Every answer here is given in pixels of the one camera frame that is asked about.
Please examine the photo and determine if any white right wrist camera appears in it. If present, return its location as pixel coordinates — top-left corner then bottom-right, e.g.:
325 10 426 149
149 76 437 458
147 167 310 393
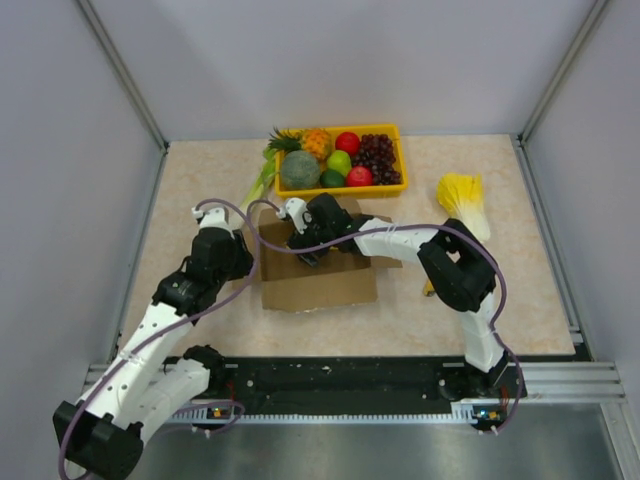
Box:
276 198 312 234

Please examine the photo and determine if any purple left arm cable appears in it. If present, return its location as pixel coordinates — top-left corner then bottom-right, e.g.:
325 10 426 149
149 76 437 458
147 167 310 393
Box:
57 198 259 480

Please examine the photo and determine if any white slotted cable duct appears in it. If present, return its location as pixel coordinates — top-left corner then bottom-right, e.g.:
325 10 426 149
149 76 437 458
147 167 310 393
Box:
167 401 505 426

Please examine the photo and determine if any brown cardboard express box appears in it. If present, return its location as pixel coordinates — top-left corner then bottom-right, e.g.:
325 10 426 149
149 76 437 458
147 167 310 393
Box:
243 228 402 313

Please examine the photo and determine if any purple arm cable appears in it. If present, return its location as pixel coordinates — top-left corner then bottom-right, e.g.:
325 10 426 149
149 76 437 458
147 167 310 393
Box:
245 199 526 436
57 198 259 480

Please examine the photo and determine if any purple grape bunch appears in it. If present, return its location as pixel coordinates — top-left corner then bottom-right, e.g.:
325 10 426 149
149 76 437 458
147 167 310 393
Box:
351 134 402 186

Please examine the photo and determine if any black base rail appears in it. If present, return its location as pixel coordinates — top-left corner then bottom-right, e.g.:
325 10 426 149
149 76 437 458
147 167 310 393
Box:
197 356 526 416

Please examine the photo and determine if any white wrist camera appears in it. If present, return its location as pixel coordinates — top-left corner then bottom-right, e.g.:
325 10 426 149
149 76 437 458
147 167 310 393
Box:
276 198 312 234
192 207 232 233

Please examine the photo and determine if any dark green lime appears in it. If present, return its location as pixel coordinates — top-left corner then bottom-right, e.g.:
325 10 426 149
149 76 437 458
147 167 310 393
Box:
320 169 345 188

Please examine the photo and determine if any red apple front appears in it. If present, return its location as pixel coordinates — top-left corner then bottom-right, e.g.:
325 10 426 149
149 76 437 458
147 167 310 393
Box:
345 166 374 188

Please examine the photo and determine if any light green apple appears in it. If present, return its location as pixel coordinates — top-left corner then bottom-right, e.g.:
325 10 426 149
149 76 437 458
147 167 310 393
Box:
326 150 352 177

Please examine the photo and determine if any yellow plastic fruit tray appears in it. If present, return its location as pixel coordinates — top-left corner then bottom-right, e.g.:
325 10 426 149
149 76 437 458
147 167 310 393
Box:
275 123 409 198

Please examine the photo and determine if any yellow utility knife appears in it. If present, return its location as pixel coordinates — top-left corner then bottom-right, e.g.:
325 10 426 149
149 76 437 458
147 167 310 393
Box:
422 281 435 297

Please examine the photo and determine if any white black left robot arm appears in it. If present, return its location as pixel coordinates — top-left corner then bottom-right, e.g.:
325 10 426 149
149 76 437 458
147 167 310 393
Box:
53 226 254 479

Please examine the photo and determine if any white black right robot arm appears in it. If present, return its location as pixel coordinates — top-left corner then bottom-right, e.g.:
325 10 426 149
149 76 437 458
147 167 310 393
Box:
277 193 509 396

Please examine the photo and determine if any red apple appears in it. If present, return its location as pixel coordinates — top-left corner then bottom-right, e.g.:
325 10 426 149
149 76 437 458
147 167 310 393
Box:
334 131 361 156
345 166 374 188

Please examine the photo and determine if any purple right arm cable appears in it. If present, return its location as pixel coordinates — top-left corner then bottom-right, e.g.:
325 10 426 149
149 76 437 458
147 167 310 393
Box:
245 199 526 436

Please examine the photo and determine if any yellow napa cabbage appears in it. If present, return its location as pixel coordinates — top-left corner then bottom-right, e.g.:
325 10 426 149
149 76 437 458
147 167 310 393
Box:
436 173 491 243

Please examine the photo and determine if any green white leek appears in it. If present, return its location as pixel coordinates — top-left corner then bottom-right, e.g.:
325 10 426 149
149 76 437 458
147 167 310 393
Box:
240 147 277 213

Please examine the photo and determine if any red apple rear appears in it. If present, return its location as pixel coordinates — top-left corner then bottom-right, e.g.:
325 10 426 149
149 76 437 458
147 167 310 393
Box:
334 131 361 156

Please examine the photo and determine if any pineapple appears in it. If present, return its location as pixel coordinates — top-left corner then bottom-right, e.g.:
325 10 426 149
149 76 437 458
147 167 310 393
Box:
268 127 332 162

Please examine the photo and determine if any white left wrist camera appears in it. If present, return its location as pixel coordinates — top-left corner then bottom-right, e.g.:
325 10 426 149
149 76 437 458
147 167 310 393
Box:
192 207 232 233

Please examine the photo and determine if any green cantaloupe melon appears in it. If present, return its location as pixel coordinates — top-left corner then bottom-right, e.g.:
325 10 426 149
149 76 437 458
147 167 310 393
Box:
279 150 321 190

